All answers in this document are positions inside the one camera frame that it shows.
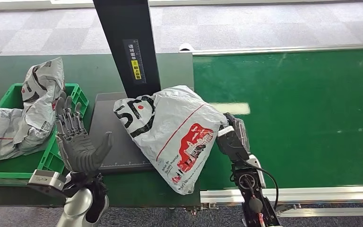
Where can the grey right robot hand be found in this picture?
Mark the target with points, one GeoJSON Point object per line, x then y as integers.
{"type": "Point", "coordinates": [233, 142]}

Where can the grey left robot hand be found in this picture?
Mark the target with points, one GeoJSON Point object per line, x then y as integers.
{"type": "Point", "coordinates": [76, 147]}

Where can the white package with red print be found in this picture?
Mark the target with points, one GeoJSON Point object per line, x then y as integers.
{"type": "Point", "coordinates": [169, 134]}

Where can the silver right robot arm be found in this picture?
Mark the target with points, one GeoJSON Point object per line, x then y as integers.
{"type": "Point", "coordinates": [250, 194]}

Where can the black weighing platform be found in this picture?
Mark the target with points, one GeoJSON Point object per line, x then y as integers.
{"type": "Point", "coordinates": [119, 153]}

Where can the green plastic basket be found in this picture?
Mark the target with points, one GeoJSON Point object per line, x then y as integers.
{"type": "Point", "coordinates": [12, 174]}

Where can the crumpled grey package with logo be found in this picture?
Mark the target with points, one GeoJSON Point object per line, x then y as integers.
{"type": "Point", "coordinates": [43, 75]}

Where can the small metal mounting clip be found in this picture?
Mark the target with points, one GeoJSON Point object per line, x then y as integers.
{"type": "Point", "coordinates": [209, 206]}

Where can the green conveyor belt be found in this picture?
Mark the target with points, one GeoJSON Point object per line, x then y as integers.
{"type": "Point", "coordinates": [310, 94]}

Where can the black scale column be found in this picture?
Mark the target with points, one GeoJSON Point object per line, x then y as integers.
{"type": "Point", "coordinates": [122, 25]}

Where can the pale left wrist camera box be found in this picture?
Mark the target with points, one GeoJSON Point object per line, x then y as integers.
{"type": "Point", "coordinates": [45, 181]}

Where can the aluminium conveyor side rail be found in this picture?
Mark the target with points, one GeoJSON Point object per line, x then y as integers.
{"type": "Point", "coordinates": [263, 50]}
{"type": "Point", "coordinates": [325, 194]}

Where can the aluminium lower frame rail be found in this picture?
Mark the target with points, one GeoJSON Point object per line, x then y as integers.
{"type": "Point", "coordinates": [341, 212]}

